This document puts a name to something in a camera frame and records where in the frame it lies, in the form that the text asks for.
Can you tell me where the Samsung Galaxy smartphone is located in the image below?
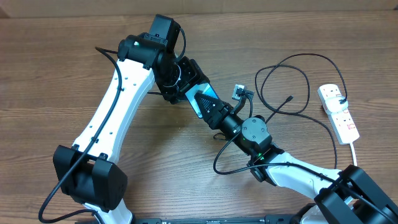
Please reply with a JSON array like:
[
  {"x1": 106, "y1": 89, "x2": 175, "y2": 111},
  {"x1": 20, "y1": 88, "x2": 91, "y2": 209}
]
[{"x1": 185, "y1": 83, "x2": 219, "y2": 119}]

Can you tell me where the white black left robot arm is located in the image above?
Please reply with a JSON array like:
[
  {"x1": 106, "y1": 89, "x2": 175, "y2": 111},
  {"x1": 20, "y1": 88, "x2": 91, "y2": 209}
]
[{"x1": 53, "y1": 15, "x2": 216, "y2": 223}]

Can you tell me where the white charger plug adapter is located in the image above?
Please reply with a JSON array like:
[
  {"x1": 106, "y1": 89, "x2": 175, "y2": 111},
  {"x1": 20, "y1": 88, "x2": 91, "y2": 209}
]
[{"x1": 323, "y1": 96, "x2": 348, "y2": 114}]

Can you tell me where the white power strip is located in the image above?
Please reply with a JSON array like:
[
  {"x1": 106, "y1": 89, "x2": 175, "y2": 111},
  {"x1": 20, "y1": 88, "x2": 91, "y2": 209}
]
[{"x1": 317, "y1": 84, "x2": 359, "y2": 144}]

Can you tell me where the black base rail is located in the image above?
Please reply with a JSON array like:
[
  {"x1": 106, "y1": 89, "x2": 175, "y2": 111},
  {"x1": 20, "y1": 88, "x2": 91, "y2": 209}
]
[{"x1": 132, "y1": 214, "x2": 300, "y2": 224}]

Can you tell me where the brown cardboard box wall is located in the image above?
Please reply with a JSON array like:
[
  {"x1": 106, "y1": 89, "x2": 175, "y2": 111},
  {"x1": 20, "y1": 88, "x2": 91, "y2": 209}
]
[{"x1": 1, "y1": 0, "x2": 397, "y2": 19}]

